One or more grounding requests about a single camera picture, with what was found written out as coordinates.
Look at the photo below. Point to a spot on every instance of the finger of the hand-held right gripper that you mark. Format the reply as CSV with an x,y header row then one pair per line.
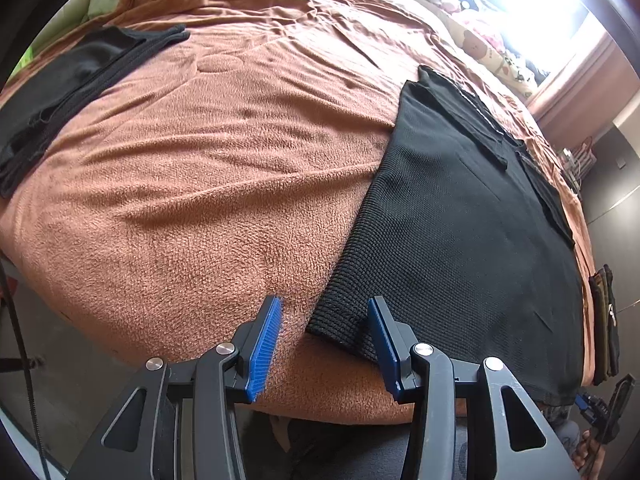
x,y
619,405

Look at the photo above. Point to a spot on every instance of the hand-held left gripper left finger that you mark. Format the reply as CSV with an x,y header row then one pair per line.
x,y
262,345

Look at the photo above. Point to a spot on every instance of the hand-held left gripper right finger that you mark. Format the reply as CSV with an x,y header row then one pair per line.
x,y
382,345

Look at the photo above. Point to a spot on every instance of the black t-shirt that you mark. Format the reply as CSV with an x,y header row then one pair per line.
x,y
450,235

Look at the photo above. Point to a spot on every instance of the stack of folded dark clothes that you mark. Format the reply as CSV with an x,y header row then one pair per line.
x,y
602,320

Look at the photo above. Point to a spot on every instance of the person's right leg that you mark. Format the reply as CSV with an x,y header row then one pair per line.
x,y
562,425

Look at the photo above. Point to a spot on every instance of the dark wardrobe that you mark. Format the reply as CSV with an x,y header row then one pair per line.
x,y
615,240

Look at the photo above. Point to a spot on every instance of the bed with brown blanket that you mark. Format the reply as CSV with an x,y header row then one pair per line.
x,y
200,185

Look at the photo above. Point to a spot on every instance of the printed window seat cushion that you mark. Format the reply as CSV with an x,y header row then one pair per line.
x,y
495,55

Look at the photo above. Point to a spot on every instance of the pink curtain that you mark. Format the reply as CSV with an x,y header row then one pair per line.
x,y
575,85

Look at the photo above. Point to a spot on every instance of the folded black garment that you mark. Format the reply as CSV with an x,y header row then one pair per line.
x,y
75,75

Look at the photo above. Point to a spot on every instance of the green tissue box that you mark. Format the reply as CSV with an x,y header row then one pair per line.
x,y
25,60

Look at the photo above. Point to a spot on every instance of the pale green pillow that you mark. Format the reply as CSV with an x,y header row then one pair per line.
x,y
85,15

